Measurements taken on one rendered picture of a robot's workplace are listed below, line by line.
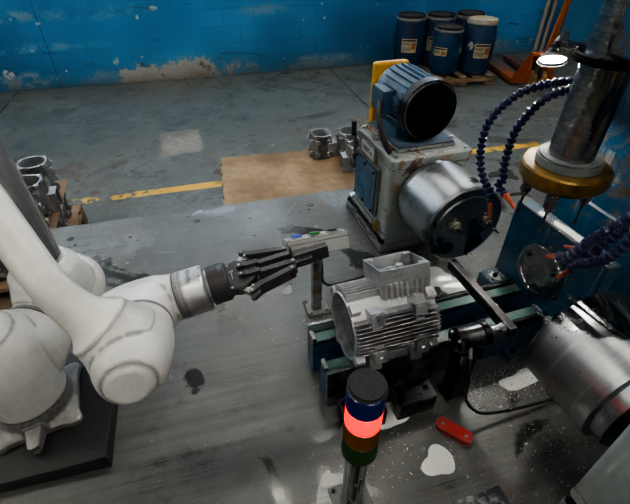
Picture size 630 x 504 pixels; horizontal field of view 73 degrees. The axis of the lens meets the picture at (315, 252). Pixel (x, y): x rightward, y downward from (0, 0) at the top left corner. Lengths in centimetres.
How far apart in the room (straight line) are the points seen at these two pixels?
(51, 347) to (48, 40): 557
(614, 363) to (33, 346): 111
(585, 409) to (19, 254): 96
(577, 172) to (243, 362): 90
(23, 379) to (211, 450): 42
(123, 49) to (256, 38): 167
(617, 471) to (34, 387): 112
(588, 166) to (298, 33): 564
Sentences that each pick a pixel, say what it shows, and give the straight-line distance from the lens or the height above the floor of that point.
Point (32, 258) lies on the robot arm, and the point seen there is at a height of 138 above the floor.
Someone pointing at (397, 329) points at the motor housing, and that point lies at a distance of 94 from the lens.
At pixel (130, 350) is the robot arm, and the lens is 64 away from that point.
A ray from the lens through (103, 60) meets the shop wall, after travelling 641.
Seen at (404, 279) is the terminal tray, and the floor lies 112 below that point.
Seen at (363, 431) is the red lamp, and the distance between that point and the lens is 71.
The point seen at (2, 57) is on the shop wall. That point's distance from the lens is 666.
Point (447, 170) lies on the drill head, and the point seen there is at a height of 116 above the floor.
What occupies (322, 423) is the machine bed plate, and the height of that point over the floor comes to 80.
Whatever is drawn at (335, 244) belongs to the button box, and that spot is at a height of 105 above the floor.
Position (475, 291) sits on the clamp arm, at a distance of 112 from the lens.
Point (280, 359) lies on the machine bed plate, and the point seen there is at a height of 80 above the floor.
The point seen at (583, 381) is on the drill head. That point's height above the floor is 108.
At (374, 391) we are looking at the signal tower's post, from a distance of 65.
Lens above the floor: 176
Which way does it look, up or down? 39 degrees down
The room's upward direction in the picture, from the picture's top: straight up
